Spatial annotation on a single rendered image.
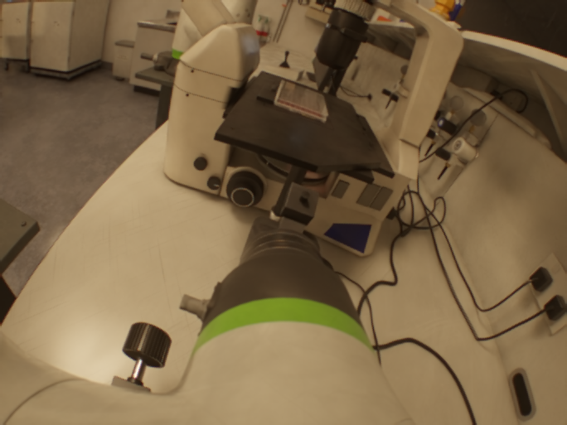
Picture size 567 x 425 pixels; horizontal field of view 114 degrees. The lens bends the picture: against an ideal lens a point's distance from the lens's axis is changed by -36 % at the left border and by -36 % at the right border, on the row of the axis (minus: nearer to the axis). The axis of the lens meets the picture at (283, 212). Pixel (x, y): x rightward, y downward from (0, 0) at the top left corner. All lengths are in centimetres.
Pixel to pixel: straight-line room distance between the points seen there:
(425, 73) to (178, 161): 46
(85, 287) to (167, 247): 14
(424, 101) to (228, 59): 34
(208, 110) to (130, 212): 21
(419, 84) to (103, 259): 58
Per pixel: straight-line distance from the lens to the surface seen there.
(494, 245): 78
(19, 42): 408
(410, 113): 54
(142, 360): 25
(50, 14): 355
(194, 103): 47
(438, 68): 54
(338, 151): 37
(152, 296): 39
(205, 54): 44
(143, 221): 48
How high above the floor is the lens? 109
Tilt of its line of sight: 37 degrees down
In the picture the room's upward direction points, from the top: 24 degrees clockwise
